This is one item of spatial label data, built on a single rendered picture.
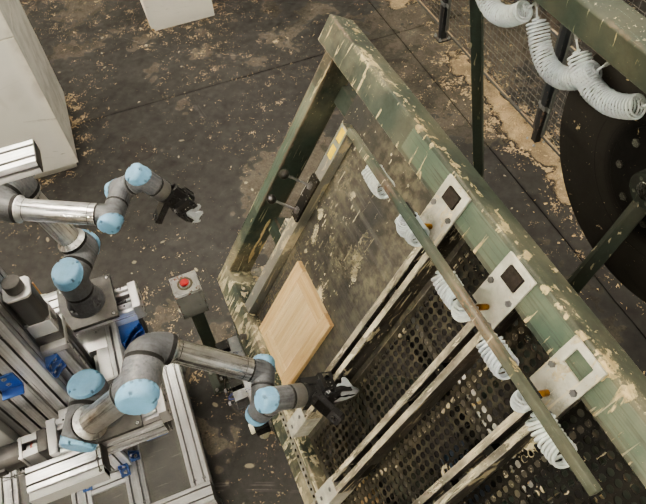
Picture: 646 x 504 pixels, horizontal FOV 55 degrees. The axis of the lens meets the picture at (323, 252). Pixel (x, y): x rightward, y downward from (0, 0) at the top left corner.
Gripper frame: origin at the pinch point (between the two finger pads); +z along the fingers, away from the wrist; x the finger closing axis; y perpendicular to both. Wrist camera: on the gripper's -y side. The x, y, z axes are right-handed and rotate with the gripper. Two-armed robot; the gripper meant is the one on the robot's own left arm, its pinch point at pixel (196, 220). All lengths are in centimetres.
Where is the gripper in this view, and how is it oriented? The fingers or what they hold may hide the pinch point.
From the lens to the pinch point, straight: 238.9
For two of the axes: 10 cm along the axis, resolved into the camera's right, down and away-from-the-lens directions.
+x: -3.4, -7.4, 5.8
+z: 4.9, 3.9, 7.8
